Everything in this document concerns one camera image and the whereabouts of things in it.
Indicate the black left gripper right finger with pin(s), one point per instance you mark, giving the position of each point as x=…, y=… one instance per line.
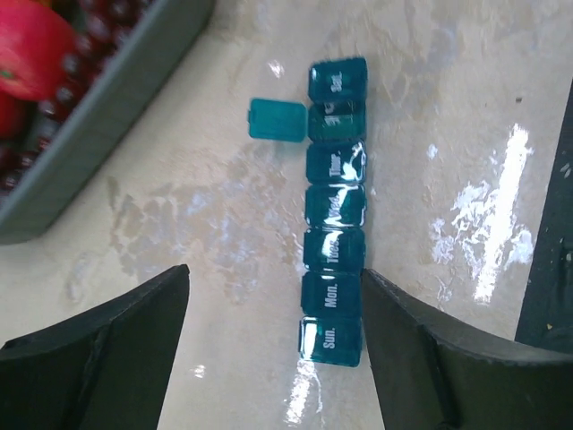
x=433, y=371

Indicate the black table front rail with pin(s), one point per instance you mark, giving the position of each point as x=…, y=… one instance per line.
x=546, y=314

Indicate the teal weekly pill organizer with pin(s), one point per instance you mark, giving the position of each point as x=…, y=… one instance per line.
x=335, y=202

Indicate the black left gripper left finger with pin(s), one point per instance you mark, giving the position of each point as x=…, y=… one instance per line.
x=106, y=368

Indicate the grey plastic fruit tray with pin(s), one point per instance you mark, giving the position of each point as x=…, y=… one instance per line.
x=107, y=112

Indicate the red pomegranate left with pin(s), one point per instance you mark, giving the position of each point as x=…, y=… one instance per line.
x=34, y=40

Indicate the red pomegranate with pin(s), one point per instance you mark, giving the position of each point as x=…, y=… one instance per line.
x=12, y=115
x=34, y=40

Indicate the red pomegranate right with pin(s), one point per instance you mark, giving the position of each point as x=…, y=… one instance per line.
x=12, y=115

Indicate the dark red grape bunch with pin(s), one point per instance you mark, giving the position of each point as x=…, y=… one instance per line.
x=101, y=30

